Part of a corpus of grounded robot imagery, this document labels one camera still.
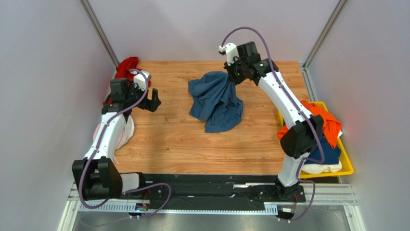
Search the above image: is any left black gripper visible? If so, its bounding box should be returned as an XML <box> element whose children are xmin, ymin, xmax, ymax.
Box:
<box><xmin>126</xmin><ymin>80</ymin><xmax>161</xmax><ymax>113</ymax></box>

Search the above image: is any teal blue t shirt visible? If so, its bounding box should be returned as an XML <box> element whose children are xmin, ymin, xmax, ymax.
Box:
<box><xmin>188</xmin><ymin>71</ymin><xmax>243</xmax><ymax>133</ymax></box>

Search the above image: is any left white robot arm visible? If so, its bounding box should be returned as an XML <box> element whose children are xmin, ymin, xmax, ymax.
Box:
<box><xmin>72</xmin><ymin>73</ymin><xmax>161</xmax><ymax>201</ymax></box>

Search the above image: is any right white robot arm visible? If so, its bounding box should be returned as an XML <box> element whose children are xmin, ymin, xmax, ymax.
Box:
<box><xmin>218</xmin><ymin>41</ymin><xmax>324</xmax><ymax>200</ymax></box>

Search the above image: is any white mesh laundry bag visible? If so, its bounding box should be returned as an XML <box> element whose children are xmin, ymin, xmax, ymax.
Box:
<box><xmin>93</xmin><ymin>116</ymin><xmax>135</xmax><ymax>165</ymax></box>

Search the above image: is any red t shirt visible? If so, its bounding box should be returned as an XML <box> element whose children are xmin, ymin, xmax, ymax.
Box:
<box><xmin>114</xmin><ymin>57</ymin><xmax>151</xmax><ymax>86</ymax></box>

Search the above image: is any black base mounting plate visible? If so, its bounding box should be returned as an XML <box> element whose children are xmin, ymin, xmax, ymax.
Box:
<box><xmin>123</xmin><ymin>173</ymin><xmax>306</xmax><ymax>211</ymax></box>

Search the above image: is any orange t shirt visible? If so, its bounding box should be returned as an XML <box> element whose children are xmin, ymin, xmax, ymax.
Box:
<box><xmin>277</xmin><ymin>98</ymin><xmax>341</xmax><ymax>159</ymax></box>

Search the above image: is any white t shirt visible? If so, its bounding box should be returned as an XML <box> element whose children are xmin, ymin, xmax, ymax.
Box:
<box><xmin>302</xmin><ymin>161</ymin><xmax>342</xmax><ymax>175</ymax></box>

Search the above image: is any navy blue t shirt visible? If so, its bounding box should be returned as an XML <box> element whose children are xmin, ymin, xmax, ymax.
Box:
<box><xmin>308</xmin><ymin>135</ymin><xmax>341</xmax><ymax>165</ymax></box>

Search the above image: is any yellow plastic bin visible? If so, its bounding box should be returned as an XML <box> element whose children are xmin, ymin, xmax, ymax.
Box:
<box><xmin>276</xmin><ymin>101</ymin><xmax>355</xmax><ymax>179</ymax></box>

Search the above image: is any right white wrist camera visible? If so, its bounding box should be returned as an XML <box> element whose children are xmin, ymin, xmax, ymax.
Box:
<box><xmin>218</xmin><ymin>43</ymin><xmax>239</xmax><ymax>66</ymax></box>

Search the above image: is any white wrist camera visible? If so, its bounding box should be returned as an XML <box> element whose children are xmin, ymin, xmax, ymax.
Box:
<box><xmin>218</xmin><ymin>43</ymin><xmax>239</xmax><ymax>66</ymax></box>
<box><xmin>130</xmin><ymin>70</ymin><xmax>152</xmax><ymax>90</ymax></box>

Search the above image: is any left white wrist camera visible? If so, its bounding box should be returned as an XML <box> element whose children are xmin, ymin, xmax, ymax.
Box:
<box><xmin>130</xmin><ymin>70</ymin><xmax>152</xmax><ymax>90</ymax></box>

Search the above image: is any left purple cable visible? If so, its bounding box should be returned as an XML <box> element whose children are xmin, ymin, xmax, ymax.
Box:
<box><xmin>78</xmin><ymin>68</ymin><xmax>173</xmax><ymax>219</ymax></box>

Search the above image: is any aluminium frame rail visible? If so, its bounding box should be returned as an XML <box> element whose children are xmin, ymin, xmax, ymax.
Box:
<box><xmin>58</xmin><ymin>179</ymin><xmax>365</xmax><ymax>231</ymax></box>

